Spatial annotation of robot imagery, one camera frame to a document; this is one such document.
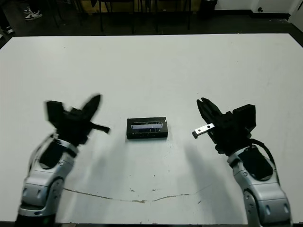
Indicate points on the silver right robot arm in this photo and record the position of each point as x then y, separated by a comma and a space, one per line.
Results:
265, 196

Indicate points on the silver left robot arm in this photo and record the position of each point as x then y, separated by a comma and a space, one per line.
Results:
42, 189

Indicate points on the white door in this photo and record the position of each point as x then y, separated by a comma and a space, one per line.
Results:
297, 9

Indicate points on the dark sneaker blue sole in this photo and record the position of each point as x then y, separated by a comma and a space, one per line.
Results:
10, 31

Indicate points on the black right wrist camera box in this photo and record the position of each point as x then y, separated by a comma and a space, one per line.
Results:
246, 116

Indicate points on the black bin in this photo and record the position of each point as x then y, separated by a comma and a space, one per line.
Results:
208, 9

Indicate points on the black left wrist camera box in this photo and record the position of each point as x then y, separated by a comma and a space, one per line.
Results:
54, 113

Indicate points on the black office chair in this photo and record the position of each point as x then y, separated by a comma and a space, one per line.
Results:
188, 16
101, 16

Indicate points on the black box lid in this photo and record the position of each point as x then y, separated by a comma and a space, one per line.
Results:
146, 136

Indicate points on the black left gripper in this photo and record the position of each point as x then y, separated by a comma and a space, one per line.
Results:
73, 127

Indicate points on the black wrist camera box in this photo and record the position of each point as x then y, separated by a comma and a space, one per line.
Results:
54, 113
246, 116

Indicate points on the white black sneaker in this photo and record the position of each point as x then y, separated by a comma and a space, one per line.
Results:
27, 10
34, 16

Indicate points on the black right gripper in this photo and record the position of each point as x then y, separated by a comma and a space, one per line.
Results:
229, 134

